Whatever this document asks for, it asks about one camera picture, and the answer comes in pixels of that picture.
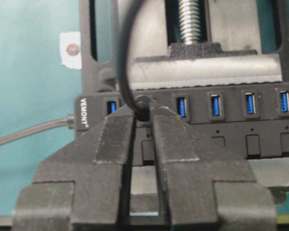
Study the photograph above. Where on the black 3D-printed vise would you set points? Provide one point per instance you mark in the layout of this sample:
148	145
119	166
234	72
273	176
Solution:
228	53

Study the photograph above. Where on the taped coin marker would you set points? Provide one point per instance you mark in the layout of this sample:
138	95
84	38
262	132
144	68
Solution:
70	50

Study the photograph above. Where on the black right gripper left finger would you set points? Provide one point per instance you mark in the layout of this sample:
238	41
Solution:
85	186

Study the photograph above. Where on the silver threaded vise screw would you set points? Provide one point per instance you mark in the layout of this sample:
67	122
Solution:
189	21

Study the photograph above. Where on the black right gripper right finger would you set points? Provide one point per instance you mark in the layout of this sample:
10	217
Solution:
204	186

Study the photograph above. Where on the black multiport USB hub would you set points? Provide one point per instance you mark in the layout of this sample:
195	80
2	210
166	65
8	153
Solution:
252	120

